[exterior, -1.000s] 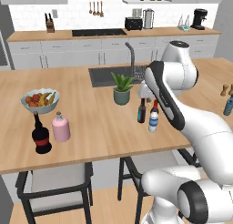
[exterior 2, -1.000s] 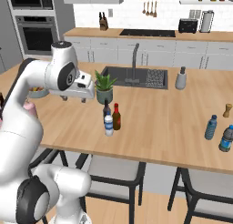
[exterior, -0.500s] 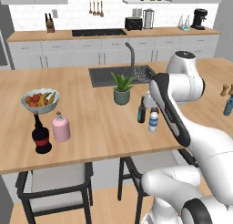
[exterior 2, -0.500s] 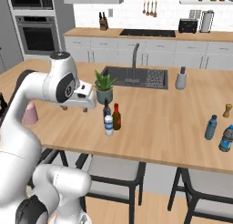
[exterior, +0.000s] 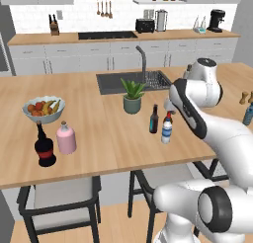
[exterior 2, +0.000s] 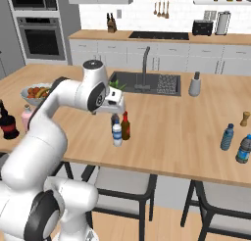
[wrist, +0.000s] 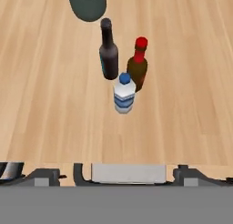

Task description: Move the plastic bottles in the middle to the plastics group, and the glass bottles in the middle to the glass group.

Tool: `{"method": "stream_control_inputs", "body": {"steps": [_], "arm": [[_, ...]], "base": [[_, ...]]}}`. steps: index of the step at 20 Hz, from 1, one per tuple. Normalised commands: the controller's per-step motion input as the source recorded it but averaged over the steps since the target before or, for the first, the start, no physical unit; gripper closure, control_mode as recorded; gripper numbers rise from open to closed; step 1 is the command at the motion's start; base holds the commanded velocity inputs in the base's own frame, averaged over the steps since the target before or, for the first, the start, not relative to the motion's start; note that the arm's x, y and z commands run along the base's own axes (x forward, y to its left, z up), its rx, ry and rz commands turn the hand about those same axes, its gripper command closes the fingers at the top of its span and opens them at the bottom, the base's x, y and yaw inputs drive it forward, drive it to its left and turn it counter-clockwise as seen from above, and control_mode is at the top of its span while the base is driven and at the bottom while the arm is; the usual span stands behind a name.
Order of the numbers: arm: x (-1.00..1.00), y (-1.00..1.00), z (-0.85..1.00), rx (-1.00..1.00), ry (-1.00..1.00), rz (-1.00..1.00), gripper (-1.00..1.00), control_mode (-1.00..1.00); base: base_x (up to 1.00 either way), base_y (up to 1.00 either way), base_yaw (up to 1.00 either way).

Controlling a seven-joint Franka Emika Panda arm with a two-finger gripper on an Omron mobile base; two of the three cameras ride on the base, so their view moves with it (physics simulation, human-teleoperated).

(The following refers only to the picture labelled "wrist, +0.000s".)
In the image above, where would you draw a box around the brown bottle with red cap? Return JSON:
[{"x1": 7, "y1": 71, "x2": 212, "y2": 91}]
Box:
[{"x1": 126, "y1": 36, "x2": 149, "y2": 93}]

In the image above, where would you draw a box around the dark shiny metallic object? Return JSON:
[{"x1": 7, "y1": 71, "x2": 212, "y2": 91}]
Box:
[{"x1": 0, "y1": 161, "x2": 25, "y2": 182}]

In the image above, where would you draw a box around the white plastic bottle blue cap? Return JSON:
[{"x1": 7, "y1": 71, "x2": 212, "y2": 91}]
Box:
[{"x1": 113, "y1": 72, "x2": 137, "y2": 115}]

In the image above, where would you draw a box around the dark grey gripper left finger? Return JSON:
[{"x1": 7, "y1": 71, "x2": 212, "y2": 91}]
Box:
[{"x1": 0, "y1": 168, "x2": 68, "y2": 188}]

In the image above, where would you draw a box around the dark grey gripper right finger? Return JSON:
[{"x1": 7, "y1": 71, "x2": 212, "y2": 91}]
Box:
[{"x1": 172, "y1": 164, "x2": 233, "y2": 188}]

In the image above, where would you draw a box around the black glass bottle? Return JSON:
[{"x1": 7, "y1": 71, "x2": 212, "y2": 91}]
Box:
[{"x1": 98, "y1": 17, "x2": 120, "y2": 81}]

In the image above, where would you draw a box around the white block in dark frame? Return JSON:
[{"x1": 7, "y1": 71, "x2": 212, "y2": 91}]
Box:
[{"x1": 73, "y1": 162, "x2": 168, "y2": 187}]

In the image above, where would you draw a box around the dark green cylindrical container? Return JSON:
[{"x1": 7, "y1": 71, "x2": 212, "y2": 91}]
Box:
[{"x1": 66, "y1": 0, "x2": 108, "y2": 23}]

